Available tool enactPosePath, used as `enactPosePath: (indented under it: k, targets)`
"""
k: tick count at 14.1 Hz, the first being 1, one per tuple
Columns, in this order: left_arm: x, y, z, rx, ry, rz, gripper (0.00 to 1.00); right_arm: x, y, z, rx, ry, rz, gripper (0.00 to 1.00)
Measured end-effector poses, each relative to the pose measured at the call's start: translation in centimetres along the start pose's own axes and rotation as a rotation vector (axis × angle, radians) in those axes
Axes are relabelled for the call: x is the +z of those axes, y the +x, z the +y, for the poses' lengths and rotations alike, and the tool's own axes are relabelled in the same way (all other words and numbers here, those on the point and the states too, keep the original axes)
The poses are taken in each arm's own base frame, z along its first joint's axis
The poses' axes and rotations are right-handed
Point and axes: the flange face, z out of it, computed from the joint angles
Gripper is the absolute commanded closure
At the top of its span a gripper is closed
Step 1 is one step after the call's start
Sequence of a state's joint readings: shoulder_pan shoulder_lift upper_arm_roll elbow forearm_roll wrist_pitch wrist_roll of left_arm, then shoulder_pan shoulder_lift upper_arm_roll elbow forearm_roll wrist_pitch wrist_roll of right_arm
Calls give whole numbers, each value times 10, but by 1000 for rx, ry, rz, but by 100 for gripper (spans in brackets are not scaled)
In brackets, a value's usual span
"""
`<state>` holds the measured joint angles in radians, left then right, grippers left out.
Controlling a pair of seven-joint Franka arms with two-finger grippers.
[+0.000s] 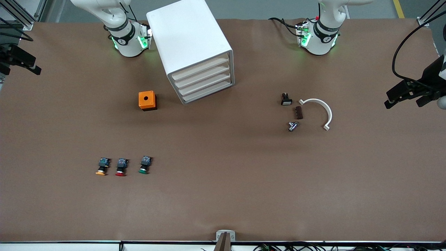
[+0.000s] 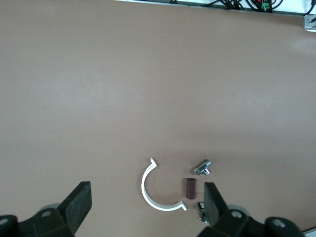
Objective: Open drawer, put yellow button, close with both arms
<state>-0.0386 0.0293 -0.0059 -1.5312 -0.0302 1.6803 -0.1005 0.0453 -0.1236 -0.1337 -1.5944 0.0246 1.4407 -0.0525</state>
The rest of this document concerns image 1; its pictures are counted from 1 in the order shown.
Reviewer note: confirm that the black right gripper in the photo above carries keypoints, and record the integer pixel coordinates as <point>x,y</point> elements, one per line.
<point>7,55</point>

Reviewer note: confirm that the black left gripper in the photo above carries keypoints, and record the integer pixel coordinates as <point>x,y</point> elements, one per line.
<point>430,76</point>

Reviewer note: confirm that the yellow mushroom push button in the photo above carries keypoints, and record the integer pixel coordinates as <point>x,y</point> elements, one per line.
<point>103,164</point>

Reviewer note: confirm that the beige cabinet drawer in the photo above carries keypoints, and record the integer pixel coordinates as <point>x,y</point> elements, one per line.
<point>200,68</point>
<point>208,91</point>
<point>203,76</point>
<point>206,83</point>

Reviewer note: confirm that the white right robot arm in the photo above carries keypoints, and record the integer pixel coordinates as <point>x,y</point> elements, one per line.
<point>130,47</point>

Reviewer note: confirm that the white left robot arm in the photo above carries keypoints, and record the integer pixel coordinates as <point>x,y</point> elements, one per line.
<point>322,45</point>

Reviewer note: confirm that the orange push button box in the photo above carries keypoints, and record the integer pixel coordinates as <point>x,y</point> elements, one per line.
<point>150,101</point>

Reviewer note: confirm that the red mushroom push button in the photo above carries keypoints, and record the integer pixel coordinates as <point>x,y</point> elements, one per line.
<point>121,164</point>

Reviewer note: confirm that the green mushroom push button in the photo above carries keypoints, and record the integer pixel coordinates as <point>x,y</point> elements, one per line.
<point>144,163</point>

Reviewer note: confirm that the white drawer cabinet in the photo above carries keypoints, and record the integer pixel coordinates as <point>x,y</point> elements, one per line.
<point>188,35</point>

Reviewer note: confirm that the brown terminal block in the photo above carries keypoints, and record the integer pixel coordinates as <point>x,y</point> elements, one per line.
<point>299,113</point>

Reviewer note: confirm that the aluminium frame post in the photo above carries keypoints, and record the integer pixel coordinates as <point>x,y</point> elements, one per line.
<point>422,22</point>
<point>28,25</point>

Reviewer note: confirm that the white curved plastic bracket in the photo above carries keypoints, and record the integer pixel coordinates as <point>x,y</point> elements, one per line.
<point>329,113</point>

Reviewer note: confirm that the silver metal key switch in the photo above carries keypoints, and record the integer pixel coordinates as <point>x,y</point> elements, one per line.
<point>292,126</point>

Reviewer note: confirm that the black white rectangular switch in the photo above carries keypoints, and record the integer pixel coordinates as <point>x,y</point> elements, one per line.
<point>286,101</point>

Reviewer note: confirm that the white table edge rail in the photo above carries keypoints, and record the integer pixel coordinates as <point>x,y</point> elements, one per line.
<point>69,246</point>

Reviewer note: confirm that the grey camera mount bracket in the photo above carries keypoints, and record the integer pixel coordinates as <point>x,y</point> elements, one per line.
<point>225,235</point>

